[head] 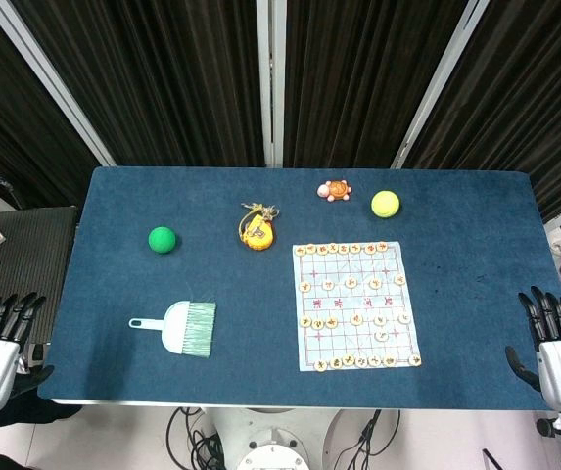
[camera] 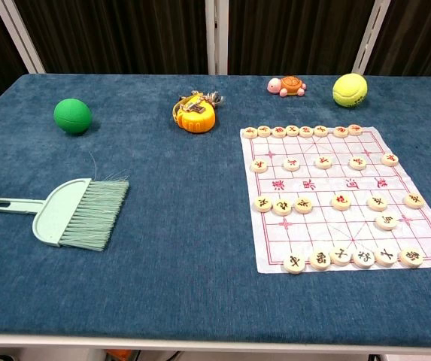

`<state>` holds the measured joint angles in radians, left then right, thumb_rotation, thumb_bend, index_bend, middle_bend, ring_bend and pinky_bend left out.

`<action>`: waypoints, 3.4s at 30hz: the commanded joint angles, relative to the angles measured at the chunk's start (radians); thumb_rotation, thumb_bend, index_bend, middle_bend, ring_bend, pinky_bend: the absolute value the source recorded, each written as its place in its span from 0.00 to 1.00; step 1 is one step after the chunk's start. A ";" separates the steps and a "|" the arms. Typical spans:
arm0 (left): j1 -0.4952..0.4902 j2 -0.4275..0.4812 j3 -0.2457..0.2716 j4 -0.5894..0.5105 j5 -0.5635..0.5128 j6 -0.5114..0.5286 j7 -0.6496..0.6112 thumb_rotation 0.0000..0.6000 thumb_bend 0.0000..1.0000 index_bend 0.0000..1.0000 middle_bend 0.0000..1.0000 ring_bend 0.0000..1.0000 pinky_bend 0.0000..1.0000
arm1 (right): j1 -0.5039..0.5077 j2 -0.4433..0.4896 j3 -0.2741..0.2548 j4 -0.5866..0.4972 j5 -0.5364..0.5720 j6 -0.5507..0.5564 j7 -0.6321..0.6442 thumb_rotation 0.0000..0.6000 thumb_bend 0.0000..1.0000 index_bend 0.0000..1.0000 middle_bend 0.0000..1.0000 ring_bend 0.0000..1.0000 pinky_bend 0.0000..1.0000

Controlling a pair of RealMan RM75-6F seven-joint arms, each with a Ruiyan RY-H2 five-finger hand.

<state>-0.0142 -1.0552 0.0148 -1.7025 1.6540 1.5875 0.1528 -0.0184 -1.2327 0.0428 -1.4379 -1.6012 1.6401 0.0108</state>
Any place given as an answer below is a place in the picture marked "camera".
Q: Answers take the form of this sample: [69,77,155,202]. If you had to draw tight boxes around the wooden chess piece black character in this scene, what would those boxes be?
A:
[293,196,314,214]
[375,213,398,232]
[272,198,293,217]
[253,196,274,214]
[374,247,399,268]
[329,245,352,267]
[367,194,388,212]
[283,252,307,275]
[404,192,426,210]
[352,248,376,269]
[308,250,332,271]
[399,247,424,269]

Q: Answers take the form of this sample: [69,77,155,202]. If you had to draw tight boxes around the white chess board sheet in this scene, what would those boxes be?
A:
[239,126,431,275]

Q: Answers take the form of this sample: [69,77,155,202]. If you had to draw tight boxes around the blue table cloth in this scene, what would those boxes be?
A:
[0,73,431,338]

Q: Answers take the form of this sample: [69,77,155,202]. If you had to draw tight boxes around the yellow orange tape measure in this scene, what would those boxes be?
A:
[171,94,217,134]

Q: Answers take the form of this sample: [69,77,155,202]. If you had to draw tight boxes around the metal keyring charm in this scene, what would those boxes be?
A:
[199,91,226,108]

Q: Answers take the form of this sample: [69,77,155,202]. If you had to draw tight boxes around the pink orange turtle toy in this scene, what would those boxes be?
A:
[266,76,308,99]

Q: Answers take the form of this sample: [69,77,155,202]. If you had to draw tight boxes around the mint green hand brush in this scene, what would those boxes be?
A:
[0,171,131,252]

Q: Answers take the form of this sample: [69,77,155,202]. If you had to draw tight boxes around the green ball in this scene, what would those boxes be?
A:
[53,98,93,135]

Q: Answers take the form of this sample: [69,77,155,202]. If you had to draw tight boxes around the yellow tennis ball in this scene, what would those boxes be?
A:
[332,72,369,109]

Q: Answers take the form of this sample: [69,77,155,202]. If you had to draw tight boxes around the black curtain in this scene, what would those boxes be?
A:
[0,0,431,117]

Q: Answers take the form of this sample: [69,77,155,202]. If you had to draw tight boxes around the orange object under table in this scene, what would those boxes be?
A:
[105,349,132,361]

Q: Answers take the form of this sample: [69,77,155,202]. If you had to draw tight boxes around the white frame post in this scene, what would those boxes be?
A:
[205,0,230,75]
[0,0,47,74]
[351,0,392,75]

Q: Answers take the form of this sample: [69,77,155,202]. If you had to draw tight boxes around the white table edge rail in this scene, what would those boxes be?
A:
[0,332,431,356]

